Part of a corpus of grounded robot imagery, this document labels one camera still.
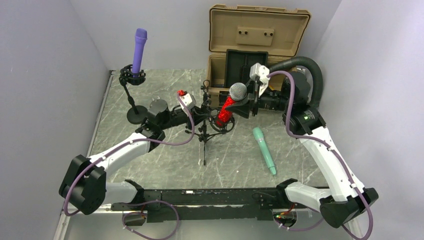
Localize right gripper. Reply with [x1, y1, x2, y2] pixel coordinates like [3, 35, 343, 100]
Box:
[225, 78, 293, 118]

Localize red glitter microphone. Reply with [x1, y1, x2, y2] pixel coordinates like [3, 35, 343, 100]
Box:
[215, 82, 248, 127]

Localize black shock mount tripod stand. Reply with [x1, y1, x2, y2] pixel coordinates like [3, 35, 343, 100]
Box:
[184, 114, 235, 166]

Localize teal microphone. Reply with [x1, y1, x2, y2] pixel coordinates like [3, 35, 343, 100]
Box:
[252, 127, 277, 176]

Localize small black tripod stand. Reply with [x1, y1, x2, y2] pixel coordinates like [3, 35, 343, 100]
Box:
[200, 79, 212, 109]

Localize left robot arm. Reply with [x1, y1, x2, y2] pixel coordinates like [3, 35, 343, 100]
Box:
[58, 94, 210, 217]

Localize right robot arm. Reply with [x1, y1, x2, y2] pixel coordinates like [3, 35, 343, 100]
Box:
[252, 70, 379, 235]

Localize black round base stand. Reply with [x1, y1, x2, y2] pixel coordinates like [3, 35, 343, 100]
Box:
[118, 64, 150, 125]

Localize purple microphone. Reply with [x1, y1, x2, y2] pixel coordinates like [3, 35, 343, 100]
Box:
[132, 28, 148, 77]

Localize silver wrench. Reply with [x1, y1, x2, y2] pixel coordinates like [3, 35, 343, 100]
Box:
[152, 96, 161, 102]

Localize black tray insert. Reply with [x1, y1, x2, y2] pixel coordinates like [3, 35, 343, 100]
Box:
[224, 49, 268, 88]

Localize tan plastic case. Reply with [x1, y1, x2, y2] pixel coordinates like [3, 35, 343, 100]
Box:
[206, 4, 311, 107]

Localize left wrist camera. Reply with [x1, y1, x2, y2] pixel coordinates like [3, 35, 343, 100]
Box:
[177, 90, 197, 112]

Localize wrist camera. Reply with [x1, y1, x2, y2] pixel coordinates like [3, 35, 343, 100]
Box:
[249, 63, 271, 97]
[177, 90, 197, 112]

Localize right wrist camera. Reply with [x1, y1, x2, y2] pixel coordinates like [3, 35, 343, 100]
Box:
[249, 63, 271, 97]

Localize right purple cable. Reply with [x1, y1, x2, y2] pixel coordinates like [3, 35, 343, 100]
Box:
[266, 70, 375, 240]

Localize purple cable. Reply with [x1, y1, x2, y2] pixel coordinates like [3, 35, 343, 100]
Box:
[266, 70, 375, 240]
[62, 93, 196, 240]

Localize black corrugated hose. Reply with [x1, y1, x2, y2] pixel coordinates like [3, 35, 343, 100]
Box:
[266, 56, 324, 110]

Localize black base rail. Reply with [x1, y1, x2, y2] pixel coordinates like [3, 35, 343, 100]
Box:
[111, 187, 293, 223]

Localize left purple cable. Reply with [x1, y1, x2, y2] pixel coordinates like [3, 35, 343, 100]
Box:
[62, 93, 196, 240]

